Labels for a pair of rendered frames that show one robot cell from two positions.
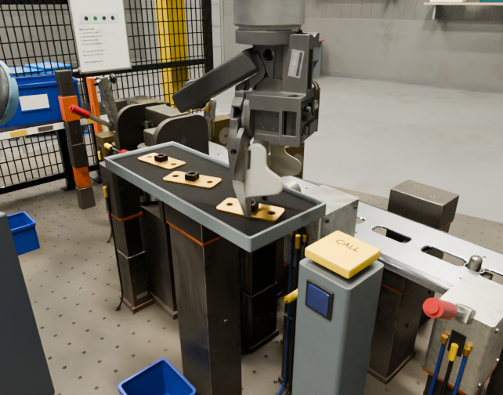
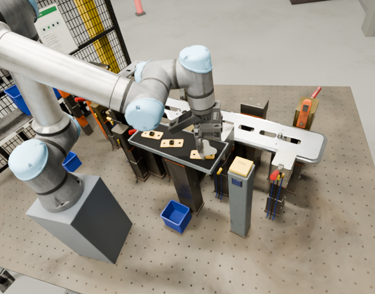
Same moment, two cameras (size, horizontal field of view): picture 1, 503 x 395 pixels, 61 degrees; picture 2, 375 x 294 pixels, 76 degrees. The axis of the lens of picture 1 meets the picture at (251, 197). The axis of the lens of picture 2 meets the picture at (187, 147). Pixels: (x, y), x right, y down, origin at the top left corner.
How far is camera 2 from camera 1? 0.39 m
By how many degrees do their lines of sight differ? 21
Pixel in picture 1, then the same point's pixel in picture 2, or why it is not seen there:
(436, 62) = not seen: outside the picture
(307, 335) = (233, 190)
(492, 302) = (288, 158)
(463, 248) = (274, 128)
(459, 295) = (277, 158)
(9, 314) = (112, 207)
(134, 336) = (150, 191)
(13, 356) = (118, 220)
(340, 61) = not seen: outside the picture
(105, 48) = (61, 43)
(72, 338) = (125, 200)
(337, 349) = (245, 193)
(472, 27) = not seen: outside the picture
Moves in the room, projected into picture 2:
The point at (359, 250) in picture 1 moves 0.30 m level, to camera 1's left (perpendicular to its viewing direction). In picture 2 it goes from (246, 164) to (158, 193)
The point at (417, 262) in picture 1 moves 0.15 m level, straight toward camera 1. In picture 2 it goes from (259, 140) to (261, 167)
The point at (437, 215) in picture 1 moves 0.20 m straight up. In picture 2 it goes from (261, 112) to (264, 75)
